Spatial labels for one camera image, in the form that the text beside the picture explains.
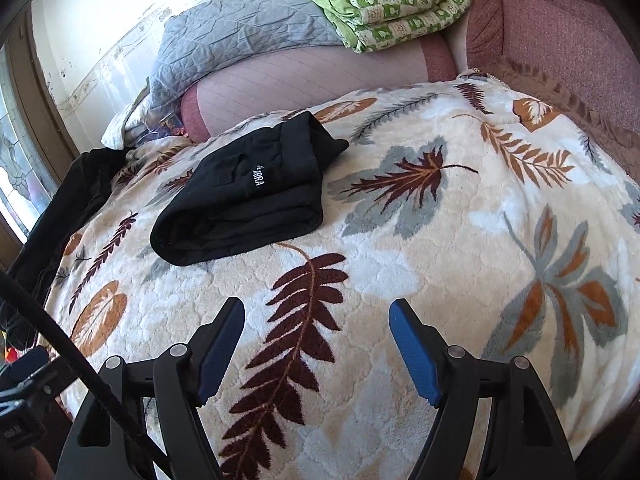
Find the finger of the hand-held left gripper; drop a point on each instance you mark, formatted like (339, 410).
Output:
(27, 361)

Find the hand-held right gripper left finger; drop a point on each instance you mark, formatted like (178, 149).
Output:
(220, 355)

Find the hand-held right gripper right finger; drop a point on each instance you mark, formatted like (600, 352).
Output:
(415, 355)

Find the black pants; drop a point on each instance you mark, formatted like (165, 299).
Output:
(240, 210)

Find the yellow red packet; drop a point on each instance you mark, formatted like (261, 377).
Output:
(7, 349)

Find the leaf-print fleece blanket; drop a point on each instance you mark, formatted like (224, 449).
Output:
(400, 260)

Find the black jacket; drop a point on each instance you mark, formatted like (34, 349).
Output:
(75, 200)

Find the stained glass window pane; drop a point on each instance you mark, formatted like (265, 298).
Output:
(20, 160)

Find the colourful small packet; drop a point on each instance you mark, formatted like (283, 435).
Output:
(170, 122)

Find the pink quilted mattress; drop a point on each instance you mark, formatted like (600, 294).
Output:
(310, 75)

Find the grey quilted blanket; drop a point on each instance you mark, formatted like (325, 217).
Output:
(240, 30)

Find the green patterned quilt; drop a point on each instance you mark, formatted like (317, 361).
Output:
(400, 15)

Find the pink upholstered headboard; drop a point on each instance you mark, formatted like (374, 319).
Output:
(550, 35)

